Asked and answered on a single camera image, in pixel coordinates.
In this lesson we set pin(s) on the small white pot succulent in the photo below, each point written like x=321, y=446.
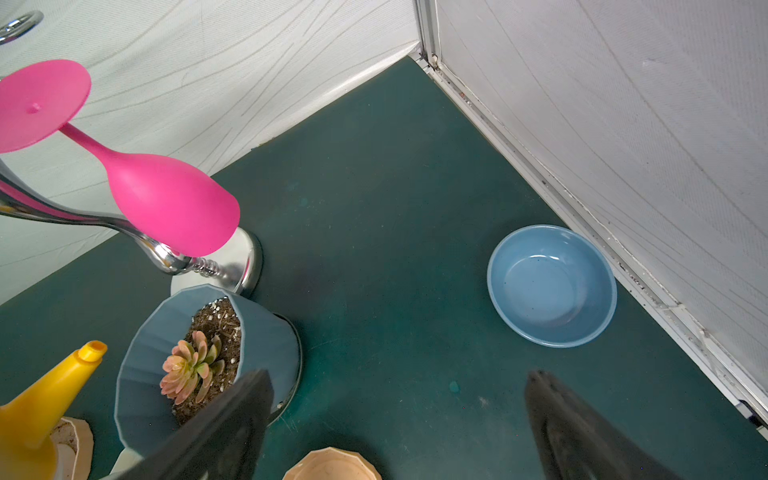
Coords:
x=74, y=444

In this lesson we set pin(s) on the yellow watering can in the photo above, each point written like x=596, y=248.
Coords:
x=27, y=451

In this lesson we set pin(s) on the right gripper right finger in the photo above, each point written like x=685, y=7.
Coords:
x=575, y=442

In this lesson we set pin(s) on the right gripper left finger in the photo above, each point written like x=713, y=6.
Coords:
x=222, y=441

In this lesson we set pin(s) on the blue bowl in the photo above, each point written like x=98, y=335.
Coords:
x=551, y=286

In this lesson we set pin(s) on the silver glass hanger stand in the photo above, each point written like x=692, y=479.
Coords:
x=236, y=267

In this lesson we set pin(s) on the blue-grey pot pink succulent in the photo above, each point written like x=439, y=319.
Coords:
x=270, y=342

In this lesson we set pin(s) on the pink wine glass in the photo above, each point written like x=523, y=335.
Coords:
x=165, y=198

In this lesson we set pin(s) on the small metal hook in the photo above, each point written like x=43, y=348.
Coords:
x=20, y=26

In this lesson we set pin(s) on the green table mat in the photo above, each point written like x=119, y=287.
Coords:
x=378, y=216

